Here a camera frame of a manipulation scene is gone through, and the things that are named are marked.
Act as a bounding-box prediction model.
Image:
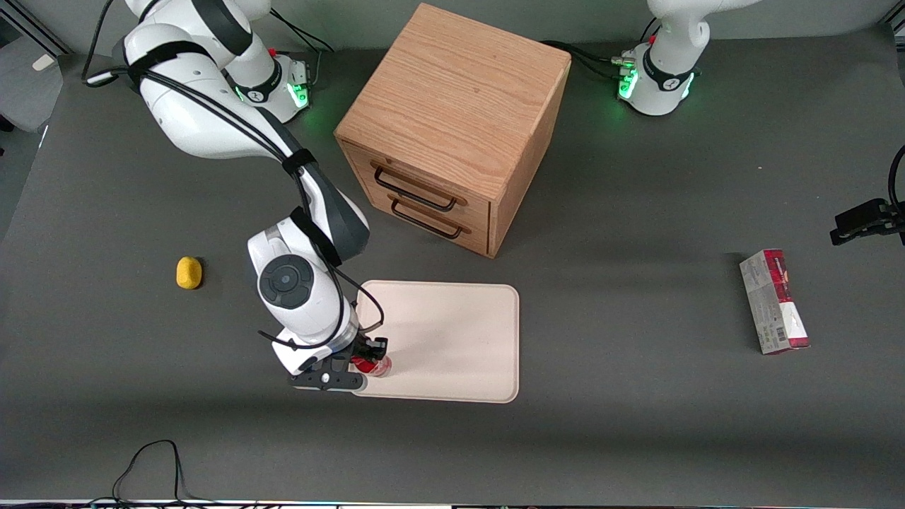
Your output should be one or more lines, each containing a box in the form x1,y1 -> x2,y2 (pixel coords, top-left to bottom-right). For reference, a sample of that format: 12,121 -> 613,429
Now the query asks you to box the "grey side panel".
0,35 -> 64,133

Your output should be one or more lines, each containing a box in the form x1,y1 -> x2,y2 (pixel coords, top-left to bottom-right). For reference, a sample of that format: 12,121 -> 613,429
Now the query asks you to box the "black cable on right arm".
83,42 -> 386,352

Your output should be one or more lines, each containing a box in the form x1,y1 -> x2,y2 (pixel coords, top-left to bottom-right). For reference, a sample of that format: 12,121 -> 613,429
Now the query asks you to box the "cream plastic tray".
350,280 -> 521,404

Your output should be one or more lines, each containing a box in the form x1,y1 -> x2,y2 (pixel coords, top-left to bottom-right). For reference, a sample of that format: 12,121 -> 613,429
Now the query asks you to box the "black cable at base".
269,7 -> 335,56
540,40 -> 637,80

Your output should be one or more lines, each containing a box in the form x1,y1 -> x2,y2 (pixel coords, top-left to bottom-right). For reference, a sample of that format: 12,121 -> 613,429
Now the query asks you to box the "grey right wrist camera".
288,370 -> 369,394

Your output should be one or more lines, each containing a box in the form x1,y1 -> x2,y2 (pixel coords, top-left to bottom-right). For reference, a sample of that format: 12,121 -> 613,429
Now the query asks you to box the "red can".
351,355 -> 392,378

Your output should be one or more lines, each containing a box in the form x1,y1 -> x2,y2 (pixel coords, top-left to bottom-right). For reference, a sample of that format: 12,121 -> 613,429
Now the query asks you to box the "black looped table-edge cable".
90,439 -> 234,508

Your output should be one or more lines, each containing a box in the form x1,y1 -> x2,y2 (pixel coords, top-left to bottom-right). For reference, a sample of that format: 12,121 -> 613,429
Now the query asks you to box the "black cable at left base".
540,40 -> 637,80

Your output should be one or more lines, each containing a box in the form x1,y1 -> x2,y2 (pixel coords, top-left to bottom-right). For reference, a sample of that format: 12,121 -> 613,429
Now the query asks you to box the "black cable at right base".
269,7 -> 335,56

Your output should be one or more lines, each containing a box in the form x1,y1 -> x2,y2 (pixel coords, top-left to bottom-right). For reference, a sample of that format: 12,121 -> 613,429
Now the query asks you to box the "red plaid cardboard box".
739,248 -> 811,356

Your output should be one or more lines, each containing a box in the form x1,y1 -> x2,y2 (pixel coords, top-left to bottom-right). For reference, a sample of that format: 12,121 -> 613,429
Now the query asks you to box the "black metal drawer handle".
388,197 -> 472,240
372,163 -> 468,212

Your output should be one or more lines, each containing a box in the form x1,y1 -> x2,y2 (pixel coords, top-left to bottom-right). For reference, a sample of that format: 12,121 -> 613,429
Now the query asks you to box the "yellow lemon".
175,256 -> 204,291

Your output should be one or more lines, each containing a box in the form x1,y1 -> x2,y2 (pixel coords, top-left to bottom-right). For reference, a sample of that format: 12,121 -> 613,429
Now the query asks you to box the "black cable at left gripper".
887,144 -> 905,214

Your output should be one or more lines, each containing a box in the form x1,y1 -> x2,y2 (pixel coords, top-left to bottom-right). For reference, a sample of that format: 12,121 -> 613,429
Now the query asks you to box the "wooden two-drawer cabinet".
334,2 -> 573,259

